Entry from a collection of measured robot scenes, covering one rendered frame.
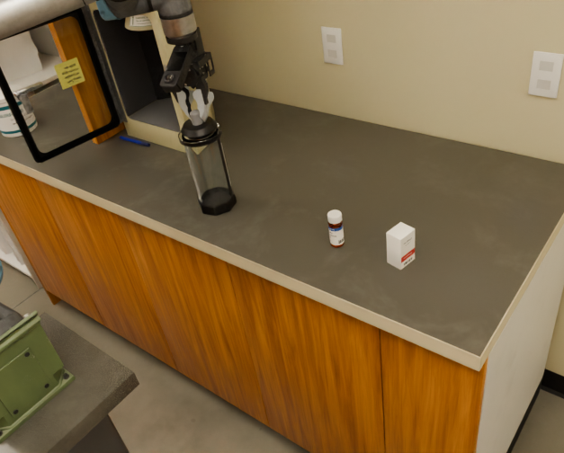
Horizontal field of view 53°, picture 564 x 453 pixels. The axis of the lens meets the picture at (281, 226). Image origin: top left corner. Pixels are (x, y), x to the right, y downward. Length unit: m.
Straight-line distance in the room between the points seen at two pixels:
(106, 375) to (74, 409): 0.09
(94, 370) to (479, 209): 0.95
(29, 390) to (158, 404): 1.21
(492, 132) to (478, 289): 0.60
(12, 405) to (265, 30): 1.37
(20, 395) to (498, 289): 0.95
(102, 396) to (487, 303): 0.78
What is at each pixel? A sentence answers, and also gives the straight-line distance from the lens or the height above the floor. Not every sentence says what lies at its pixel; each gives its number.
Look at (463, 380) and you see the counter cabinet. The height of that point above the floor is 0.81.
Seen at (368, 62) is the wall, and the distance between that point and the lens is 1.80.
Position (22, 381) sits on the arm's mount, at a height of 1.02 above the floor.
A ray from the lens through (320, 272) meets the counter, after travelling 1.29.
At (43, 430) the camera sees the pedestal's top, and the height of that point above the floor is 0.94.
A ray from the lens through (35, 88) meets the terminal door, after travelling 1.87.
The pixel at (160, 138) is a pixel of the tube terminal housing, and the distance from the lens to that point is 1.91.
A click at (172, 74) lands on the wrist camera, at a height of 1.35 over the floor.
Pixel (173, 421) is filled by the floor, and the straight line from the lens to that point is 2.29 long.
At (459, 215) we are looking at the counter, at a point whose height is 0.94.
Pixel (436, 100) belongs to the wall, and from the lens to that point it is 1.74.
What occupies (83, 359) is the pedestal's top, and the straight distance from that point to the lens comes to 1.27.
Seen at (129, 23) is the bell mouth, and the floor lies 1.33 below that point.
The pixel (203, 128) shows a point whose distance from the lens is 1.41.
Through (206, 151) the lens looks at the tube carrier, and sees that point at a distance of 1.42.
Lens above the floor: 1.81
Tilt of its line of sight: 37 degrees down
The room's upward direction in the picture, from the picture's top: 10 degrees counter-clockwise
